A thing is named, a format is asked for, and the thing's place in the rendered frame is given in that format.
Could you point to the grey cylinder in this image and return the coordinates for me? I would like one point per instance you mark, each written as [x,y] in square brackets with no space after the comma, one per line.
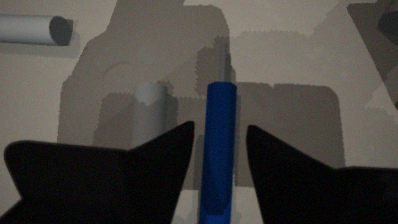
[388,22]
[149,113]
[34,29]

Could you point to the blue stylus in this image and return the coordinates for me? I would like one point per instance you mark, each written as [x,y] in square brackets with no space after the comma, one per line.
[219,144]

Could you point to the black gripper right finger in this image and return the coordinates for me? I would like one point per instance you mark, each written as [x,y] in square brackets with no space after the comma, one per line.
[294,188]

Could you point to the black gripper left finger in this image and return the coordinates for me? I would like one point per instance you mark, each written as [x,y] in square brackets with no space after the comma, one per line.
[142,185]

